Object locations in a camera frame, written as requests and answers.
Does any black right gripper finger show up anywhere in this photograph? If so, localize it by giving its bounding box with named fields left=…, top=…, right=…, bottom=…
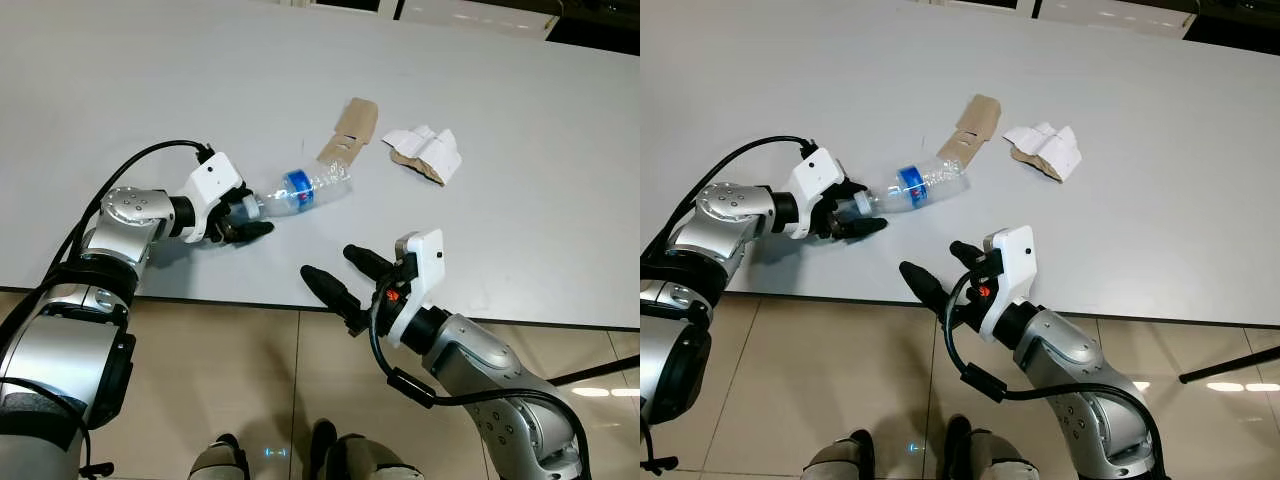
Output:
left=300, top=264, right=370, bottom=335
left=898, top=260, right=957, bottom=327
left=343, top=243, right=398, bottom=282
left=949, top=239, right=992, bottom=272

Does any clear plastic bottle blue label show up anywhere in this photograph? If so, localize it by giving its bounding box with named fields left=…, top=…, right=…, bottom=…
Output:
left=243, top=163, right=355, bottom=219
left=855, top=155, right=969, bottom=215

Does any brown cardboard piece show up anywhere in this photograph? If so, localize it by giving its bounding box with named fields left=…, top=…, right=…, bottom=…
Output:
left=938, top=94, right=1003, bottom=167
left=317, top=98, right=382, bottom=167

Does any crumpled white brown paper bag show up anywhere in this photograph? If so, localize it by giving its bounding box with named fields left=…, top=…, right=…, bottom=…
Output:
left=1003, top=122, right=1083, bottom=183
left=383, top=126, right=463, bottom=187

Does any robot right leg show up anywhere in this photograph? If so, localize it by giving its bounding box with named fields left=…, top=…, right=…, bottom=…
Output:
left=308, top=420, right=423, bottom=480
left=943, top=415, right=1033, bottom=480

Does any robot leg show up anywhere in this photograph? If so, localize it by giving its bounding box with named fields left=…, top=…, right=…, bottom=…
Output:
left=308, top=420, right=423, bottom=480
left=943, top=415, right=1033, bottom=480
left=188, top=433, right=251, bottom=480
left=800, top=430, right=877, bottom=480

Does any robot left leg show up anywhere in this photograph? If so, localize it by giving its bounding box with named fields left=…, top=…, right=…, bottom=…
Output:
left=188, top=433, right=251, bottom=480
left=800, top=430, right=877, bottom=480

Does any black table leg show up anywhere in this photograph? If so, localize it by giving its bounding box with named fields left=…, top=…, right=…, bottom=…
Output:
left=545, top=354, right=641, bottom=388
left=1178, top=345, right=1280, bottom=385

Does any white panel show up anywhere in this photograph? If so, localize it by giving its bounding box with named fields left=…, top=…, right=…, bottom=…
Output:
left=398, top=0, right=563, bottom=43
left=1035, top=0, right=1201, bottom=41

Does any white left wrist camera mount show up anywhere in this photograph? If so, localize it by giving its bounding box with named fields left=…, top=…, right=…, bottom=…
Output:
left=787, top=147, right=851, bottom=239
left=180, top=152, right=251, bottom=244

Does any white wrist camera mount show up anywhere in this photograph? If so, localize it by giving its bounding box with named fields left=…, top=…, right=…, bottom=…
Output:
left=180, top=152, right=251, bottom=244
left=975, top=226, right=1036, bottom=343
left=383, top=229, right=445, bottom=348
left=787, top=147, right=851, bottom=239

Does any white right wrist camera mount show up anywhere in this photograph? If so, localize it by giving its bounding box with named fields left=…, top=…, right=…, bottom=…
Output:
left=383, top=229, right=445, bottom=348
left=975, top=226, right=1036, bottom=343

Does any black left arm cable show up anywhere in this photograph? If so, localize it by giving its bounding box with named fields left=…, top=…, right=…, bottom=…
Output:
left=640, top=135, right=819, bottom=263
left=40, top=140, right=217, bottom=301

